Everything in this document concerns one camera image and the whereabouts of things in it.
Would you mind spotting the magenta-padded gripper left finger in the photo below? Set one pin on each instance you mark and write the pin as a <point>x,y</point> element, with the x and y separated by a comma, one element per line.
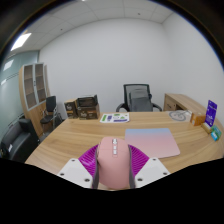
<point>73,171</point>

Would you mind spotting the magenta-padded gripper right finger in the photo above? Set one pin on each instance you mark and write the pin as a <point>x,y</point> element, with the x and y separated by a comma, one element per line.
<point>153,170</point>

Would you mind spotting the pink computer mouse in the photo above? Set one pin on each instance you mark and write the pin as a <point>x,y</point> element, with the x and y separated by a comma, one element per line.
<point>114,166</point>

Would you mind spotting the pink and blue mouse pad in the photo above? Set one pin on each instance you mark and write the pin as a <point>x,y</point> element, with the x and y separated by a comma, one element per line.
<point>156,141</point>

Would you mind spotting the white sheet with circle print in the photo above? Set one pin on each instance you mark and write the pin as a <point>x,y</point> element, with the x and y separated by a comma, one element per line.
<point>178,116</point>

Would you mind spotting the large brown cardboard box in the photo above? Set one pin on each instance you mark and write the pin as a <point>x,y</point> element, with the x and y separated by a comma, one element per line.
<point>88,113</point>

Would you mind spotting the small brown cardboard box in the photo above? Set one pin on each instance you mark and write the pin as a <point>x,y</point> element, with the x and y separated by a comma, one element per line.
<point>70,109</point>

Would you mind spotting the black leather armchair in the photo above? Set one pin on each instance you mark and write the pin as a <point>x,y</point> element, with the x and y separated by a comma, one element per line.
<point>18,140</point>

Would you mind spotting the white sheet with green print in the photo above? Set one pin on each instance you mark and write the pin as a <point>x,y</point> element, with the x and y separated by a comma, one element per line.
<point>114,117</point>

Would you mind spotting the orange box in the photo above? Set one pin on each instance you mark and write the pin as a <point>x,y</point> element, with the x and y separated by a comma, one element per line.
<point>197,119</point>

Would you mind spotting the small yellow box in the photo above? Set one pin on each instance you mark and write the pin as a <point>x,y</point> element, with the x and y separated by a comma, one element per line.
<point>206,128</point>

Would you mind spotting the grey backpack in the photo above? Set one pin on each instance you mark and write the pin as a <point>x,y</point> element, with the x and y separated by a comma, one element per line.
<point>140,101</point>

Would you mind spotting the wooden shelf unit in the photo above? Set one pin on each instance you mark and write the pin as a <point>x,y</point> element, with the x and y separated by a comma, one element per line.
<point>35,113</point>

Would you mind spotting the small black chair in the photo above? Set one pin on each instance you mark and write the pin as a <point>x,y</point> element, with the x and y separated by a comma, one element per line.
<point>50,104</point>

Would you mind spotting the green box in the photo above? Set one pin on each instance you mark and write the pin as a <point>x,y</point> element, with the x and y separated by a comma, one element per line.
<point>215,133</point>

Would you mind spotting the black box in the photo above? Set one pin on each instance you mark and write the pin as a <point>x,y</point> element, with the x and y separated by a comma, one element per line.
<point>87,100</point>

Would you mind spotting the wooden side desk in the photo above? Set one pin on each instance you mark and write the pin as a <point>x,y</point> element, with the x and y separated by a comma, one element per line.
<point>180,100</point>

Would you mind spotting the purple sign card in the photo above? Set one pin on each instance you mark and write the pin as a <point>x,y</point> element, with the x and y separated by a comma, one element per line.
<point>211,113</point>

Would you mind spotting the black mesh office chair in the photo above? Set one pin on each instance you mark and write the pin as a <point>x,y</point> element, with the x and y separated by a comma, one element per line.
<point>136,86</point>

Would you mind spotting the rectangular ceiling light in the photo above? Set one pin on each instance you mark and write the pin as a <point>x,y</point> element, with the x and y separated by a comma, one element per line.
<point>20,41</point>

